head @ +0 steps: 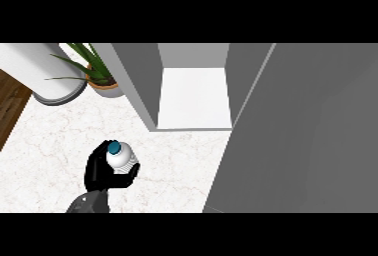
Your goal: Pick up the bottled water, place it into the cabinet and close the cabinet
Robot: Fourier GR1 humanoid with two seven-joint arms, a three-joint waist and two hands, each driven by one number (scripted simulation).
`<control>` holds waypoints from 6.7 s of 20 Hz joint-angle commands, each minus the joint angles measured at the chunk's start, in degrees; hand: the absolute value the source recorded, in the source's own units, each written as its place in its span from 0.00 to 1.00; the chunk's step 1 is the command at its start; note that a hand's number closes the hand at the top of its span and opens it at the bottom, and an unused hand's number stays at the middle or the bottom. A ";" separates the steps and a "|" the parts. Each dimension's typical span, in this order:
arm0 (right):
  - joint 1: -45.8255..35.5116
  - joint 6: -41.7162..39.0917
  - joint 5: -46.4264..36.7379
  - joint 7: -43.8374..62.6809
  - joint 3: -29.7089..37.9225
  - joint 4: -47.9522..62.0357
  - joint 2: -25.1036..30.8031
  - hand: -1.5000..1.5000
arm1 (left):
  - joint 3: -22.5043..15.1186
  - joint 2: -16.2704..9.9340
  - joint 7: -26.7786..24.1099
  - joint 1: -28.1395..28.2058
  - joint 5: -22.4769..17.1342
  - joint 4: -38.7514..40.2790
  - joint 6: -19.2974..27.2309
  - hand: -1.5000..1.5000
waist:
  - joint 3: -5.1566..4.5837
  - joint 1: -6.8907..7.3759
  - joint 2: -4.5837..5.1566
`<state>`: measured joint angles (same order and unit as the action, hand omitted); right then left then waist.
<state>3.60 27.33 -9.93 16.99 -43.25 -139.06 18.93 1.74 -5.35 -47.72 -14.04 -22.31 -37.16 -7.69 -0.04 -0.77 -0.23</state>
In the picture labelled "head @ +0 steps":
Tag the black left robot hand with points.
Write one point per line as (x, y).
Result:
(96, 173)

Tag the white bottle with blue cap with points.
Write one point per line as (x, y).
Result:
(121, 157)

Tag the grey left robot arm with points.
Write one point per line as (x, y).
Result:
(89, 202)

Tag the grey open cabinet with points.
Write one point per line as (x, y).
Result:
(194, 96)

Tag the large flat grey cabinet door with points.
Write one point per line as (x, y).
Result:
(300, 133)

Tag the green potted plant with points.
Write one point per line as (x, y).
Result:
(98, 71)

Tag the white paper towel roll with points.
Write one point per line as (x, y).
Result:
(39, 71)

